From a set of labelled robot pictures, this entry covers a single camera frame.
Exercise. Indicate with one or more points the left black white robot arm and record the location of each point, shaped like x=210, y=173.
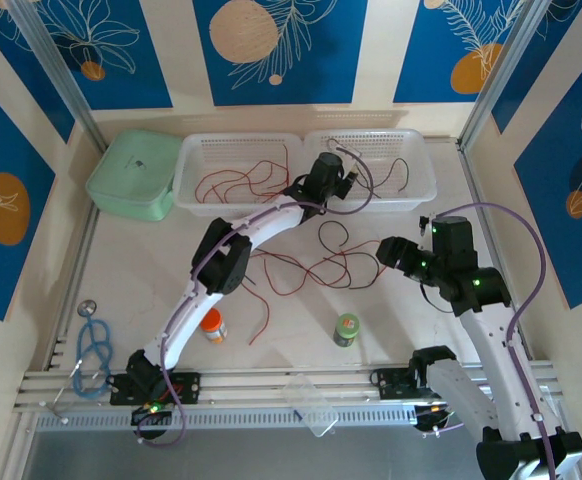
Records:
x=221, y=260

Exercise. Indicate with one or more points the white perforated plastic basket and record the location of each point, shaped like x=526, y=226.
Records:
x=231, y=155
x=411, y=150

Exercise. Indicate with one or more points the green bottle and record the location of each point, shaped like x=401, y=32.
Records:
x=346, y=330

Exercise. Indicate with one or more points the black controller board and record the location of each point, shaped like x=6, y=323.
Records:
x=433, y=417
x=151, y=415

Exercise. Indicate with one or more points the orange lid bottle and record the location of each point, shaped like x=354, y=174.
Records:
x=215, y=326

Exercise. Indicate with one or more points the green lidded plastic container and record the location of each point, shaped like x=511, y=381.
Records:
x=131, y=170

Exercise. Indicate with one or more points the grey metal panel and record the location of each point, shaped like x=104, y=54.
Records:
x=271, y=455

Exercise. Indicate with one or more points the blue stethoscope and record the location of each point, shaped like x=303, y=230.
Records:
x=89, y=306

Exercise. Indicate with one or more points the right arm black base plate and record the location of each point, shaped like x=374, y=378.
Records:
x=391, y=384

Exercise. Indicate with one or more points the aluminium frame post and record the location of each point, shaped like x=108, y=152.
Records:
x=516, y=70
x=56, y=75

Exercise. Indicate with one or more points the aluminium rail frame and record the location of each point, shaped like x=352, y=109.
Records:
x=251, y=382

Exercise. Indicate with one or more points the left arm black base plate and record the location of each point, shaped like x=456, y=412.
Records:
x=191, y=387

